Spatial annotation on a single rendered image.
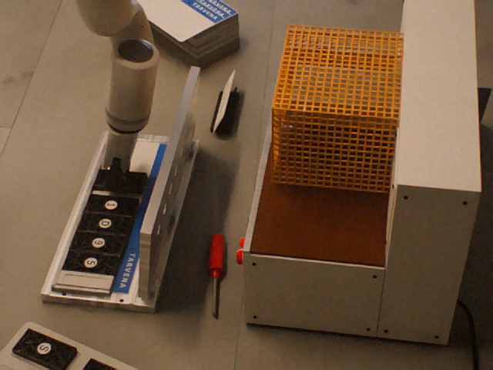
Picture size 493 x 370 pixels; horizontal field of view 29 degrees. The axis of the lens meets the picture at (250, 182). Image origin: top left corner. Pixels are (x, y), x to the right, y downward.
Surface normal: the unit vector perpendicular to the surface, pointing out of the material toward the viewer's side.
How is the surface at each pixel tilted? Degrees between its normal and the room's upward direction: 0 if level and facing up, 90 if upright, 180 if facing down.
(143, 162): 0
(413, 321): 90
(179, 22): 0
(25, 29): 0
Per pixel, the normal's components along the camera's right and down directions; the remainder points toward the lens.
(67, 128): -0.01, -0.71
